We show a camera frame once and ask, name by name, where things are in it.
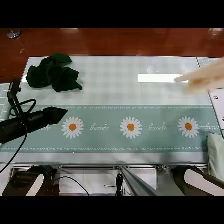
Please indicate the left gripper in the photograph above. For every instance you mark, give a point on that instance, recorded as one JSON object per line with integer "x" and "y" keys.
{"x": 49, "y": 117}

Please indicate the pale green garment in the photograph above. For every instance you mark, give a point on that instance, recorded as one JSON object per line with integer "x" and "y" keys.
{"x": 217, "y": 155}

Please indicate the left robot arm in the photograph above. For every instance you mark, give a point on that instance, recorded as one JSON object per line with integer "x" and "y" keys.
{"x": 20, "y": 125}

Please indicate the dark green garment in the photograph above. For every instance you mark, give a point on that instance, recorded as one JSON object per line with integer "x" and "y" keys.
{"x": 55, "y": 73}

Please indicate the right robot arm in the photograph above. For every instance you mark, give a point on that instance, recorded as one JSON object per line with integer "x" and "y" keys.
{"x": 200, "y": 180}

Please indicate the silver frame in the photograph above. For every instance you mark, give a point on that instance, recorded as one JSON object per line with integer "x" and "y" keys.
{"x": 140, "y": 185}

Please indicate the person's hand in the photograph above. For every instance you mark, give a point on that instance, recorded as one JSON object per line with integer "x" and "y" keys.
{"x": 206, "y": 76}

